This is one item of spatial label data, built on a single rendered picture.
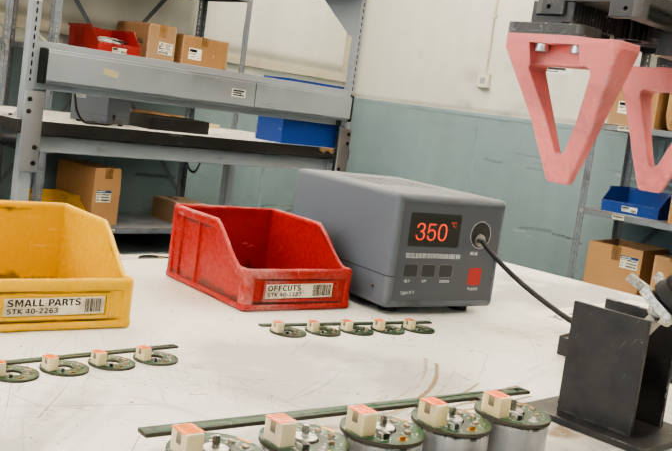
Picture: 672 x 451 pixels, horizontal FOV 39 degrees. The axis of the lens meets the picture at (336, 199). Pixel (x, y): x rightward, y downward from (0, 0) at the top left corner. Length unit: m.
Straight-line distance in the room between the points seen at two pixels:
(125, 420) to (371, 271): 0.34
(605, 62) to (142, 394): 0.28
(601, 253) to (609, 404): 4.44
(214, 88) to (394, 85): 3.36
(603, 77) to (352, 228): 0.34
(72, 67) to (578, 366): 2.45
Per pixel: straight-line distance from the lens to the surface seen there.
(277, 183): 6.30
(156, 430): 0.26
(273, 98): 3.34
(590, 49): 0.47
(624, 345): 0.52
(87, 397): 0.47
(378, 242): 0.73
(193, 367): 0.53
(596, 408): 0.53
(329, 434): 0.27
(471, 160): 5.96
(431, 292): 0.75
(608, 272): 4.96
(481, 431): 0.29
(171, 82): 3.06
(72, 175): 5.13
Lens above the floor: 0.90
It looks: 5 degrees down
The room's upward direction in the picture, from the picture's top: 8 degrees clockwise
